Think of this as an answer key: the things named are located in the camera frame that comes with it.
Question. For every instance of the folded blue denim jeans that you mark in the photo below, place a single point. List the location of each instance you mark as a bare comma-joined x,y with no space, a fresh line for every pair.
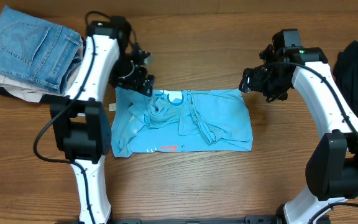
37,51

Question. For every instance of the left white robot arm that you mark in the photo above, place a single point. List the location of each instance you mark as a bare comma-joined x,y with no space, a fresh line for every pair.
81,127

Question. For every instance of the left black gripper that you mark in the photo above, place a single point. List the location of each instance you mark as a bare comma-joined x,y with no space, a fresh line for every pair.
135,82

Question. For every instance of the folded white garment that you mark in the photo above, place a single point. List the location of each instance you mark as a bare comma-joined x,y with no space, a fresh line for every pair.
15,87

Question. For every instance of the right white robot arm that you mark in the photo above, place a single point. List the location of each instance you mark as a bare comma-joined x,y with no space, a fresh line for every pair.
332,171

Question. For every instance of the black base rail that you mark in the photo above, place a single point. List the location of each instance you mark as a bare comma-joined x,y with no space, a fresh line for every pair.
194,221

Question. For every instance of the folded black garment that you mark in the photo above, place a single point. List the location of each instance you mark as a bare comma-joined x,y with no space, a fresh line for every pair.
31,98

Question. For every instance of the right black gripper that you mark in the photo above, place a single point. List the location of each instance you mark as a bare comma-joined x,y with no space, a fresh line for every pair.
257,74

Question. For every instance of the light blue printed t-shirt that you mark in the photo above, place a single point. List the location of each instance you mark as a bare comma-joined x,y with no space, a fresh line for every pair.
180,121

